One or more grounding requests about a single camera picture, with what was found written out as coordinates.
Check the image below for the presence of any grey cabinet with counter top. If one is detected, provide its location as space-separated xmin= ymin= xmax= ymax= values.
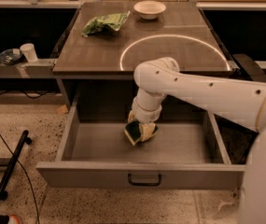
xmin=53 ymin=2 xmax=232 ymax=105

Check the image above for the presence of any black bar with wheels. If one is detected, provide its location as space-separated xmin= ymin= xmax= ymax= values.
xmin=0 ymin=130 xmax=32 ymax=202

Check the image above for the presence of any grey open top drawer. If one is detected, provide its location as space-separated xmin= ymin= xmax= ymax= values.
xmin=36 ymin=80 xmax=245 ymax=189

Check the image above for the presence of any green and yellow sponge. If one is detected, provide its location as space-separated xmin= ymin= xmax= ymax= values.
xmin=123 ymin=119 xmax=160 ymax=147

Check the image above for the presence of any grey side shelf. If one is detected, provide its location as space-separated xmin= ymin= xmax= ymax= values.
xmin=0 ymin=59 xmax=56 ymax=78

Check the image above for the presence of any black floor cable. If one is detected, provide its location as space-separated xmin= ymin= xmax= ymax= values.
xmin=0 ymin=106 xmax=41 ymax=224

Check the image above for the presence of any white bowl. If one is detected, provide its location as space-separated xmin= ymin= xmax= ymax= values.
xmin=133 ymin=1 xmax=166 ymax=20

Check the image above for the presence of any green snack bag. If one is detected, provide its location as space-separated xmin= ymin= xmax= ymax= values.
xmin=81 ymin=11 xmax=131 ymax=37

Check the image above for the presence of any black drawer handle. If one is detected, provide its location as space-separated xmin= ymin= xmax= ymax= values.
xmin=127 ymin=174 xmax=162 ymax=187

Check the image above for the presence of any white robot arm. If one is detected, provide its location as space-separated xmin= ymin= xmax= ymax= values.
xmin=124 ymin=57 xmax=266 ymax=224

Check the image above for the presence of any white paper cup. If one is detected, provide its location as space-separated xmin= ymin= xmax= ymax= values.
xmin=20 ymin=43 xmax=38 ymax=63

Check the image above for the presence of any dark patterned bowl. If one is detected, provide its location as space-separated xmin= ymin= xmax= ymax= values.
xmin=0 ymin=49 xmax=23 ymax=65

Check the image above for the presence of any black and red object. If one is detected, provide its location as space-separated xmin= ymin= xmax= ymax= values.
xmin=0 ymin=215 xmax=22 ymax=224

